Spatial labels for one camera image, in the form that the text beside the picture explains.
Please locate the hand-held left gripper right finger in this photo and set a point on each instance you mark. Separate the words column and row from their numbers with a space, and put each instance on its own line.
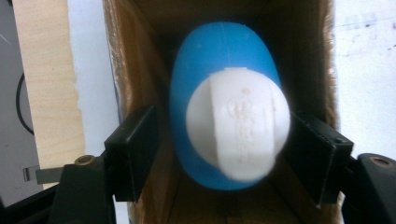
column 320, row 155

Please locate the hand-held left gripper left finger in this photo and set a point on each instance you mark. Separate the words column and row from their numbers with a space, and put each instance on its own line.
column 130, row 149

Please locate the blue cardboard box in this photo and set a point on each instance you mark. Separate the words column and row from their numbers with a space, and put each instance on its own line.
column 143, row 62

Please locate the blue bottle with white cap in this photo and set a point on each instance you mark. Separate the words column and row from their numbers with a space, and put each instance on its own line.
column 218, row 62

